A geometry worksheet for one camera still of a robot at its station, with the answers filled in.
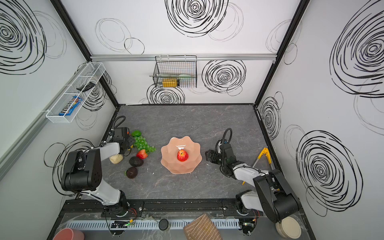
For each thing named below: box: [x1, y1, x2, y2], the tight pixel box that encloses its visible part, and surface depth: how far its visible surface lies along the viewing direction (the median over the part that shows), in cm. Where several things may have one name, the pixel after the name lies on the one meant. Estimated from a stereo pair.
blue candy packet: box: [58, 96, 83, 116], surface depth 72 cm
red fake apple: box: [177, 149, 189, 162], surface depth 88 cm
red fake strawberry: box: [136, 149, 148, 160], surface depth 90 cm
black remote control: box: [76, 81, 96, 92], surface depth 82 cm
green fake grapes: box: [133, 135, 157, 154], surface depth 95 cm
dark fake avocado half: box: [125, 167, 138, 179], surface depth 84 cm
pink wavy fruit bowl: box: [160, 136, 203, 174], surface depth 91 cm
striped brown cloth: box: [183, 213, 223, 240], surface depth 69 cm
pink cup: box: [52, 228, 85, 240], surface depth 61 cm
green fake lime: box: [131, 129, 142, 137], surface depth 102 cm
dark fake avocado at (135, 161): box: [129, 156, 144, 167], surface depth 88 cm
